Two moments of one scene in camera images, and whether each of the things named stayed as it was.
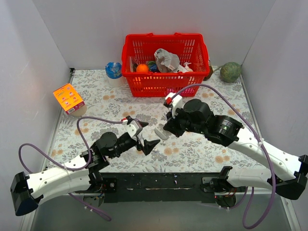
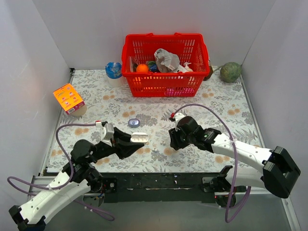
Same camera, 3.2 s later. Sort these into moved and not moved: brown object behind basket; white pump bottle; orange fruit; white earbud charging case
Moved: white earbud charging case
Not moved: brown object behind basket; white pump bottle; orange fruit
